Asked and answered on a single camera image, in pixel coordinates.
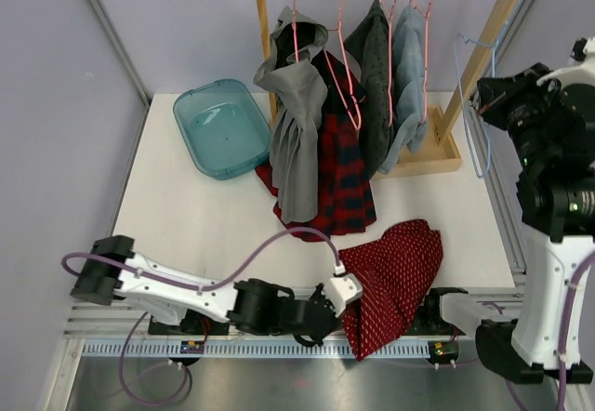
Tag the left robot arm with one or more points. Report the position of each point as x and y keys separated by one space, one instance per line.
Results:
x=114 y=270

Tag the blue wire hanger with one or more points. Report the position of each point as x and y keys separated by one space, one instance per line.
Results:
x=469 y=105

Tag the red plaid skirt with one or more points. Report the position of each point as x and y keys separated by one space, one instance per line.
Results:
x=344 y=199

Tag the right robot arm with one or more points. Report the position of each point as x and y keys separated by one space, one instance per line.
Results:
x=555 y=191

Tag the aluminium corner profile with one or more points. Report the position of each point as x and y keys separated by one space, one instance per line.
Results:
x=105 y=23

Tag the teal plastic bin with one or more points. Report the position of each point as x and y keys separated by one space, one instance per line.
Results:
x=224 y=130

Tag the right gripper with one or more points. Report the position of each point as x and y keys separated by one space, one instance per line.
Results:
x=496 y=94

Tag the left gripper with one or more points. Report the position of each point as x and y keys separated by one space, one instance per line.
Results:
x=337 y=322

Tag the light blue denim skirt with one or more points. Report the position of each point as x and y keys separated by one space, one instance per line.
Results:
x=407 y=77

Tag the red dotted skirt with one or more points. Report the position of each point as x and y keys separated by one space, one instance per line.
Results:
x=396 y=272

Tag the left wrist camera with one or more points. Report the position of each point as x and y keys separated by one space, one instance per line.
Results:
x=342 y=289

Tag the aluminium mounting rail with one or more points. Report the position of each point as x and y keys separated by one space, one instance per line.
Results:
x=543 y=319

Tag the grey pleated skirt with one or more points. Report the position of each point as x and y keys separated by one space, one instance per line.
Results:
x=300 y=93

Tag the dark grey dotted skirt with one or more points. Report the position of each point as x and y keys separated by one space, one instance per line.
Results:
x=368 y=44

